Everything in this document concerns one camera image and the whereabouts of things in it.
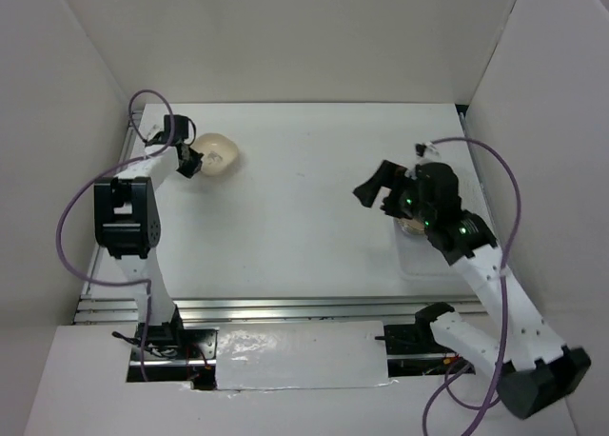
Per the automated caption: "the brown plate back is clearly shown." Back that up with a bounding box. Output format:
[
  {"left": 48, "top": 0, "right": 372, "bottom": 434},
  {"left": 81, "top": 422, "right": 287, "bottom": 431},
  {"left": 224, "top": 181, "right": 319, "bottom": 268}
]
[{"left": 396, "top": 218, "right": 425, "bottom": 236}]

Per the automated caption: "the cream plate back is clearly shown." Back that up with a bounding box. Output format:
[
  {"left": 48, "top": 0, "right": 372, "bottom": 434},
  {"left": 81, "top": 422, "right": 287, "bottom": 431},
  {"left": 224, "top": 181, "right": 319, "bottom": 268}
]
[{"left": 191, "top": 133, "right": 239, "bottom": 177}]

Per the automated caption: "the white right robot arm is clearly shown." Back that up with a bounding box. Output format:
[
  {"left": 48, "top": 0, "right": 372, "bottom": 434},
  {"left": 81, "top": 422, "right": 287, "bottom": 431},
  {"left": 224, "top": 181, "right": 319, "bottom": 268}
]
[{"left": 353, "top": 160, "right": 592, "bottom": 420}]

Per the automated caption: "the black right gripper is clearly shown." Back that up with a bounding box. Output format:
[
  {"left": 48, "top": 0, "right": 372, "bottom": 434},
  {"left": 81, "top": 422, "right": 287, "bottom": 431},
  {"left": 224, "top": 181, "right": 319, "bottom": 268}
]
[{"left": 353, "top": 159, "right": 434, "bottom": 226}]

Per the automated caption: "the clear plastic bin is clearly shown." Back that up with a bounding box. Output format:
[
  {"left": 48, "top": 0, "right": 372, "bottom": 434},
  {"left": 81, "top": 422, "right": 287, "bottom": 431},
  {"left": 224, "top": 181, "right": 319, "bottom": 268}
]
[{"left": 392, "top": 165, "right": 501, "bottom": 283}]

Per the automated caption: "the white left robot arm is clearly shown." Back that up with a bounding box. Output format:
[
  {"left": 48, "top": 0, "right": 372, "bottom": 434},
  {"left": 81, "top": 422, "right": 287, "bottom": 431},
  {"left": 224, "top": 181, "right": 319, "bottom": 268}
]
[{"left": 93, "top": 114, "right": 203, "bottom": 359}]

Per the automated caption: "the white cover panel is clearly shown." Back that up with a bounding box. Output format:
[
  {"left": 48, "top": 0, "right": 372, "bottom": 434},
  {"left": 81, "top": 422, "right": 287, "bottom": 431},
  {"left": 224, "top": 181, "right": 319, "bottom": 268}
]
[{"left": 215, "top": 321, "right": 389, "bottom": 391}]

